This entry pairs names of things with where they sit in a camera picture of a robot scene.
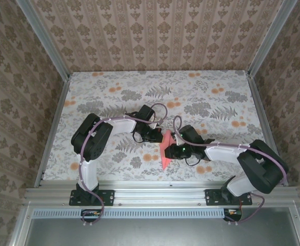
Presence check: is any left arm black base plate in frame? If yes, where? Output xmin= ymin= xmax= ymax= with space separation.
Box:
xmin=69 ymin=189 xmax=114 ymax=206

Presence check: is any aluminium cross rail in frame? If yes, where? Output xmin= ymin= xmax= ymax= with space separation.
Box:
xmin=24 ymin=180 xmax=300 ymax=206

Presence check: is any pink square paper sheet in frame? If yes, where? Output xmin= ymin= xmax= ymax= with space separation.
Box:
xmin=158 ymin=130 xmax=177 ymax=170

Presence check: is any grey metal sheet panel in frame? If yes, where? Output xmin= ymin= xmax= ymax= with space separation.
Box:
xmin=10 ymin=202 xmax=300 ymax=246

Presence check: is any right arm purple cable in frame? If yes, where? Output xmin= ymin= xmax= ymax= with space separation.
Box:
xmin=172 ymin=115 xmax=288 ymax=223

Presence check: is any aluminium side rail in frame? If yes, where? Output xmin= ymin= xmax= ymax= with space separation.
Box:
xmin=246 ymin=73 xmax=289 ymax=187
xmin=34 ymin=76 xmax=71 ymax=188

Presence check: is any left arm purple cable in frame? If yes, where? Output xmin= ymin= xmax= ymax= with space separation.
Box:
xmin=78 ymin=102 xmax=169 ymax=226

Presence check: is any grey slotted cable duct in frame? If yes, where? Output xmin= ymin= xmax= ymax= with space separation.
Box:
xmin=33 ymin=208 xmax=226 ymax=219

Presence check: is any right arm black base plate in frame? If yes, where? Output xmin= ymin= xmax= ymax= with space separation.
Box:
xmin=205 ymin=189 xmax=253 ymax=206

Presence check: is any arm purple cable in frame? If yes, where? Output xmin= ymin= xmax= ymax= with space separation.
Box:
xmin=172 ymin=115 xmax=288 ymax=223
xmin=78 ymin=102 xmax=169 ymax=226

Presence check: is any aluminium corner post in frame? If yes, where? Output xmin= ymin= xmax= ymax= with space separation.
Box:
xmin=247 ymin=0 xmax=299 ymax=78
xmin=15 ymin=0 xmax=70 ymax=80

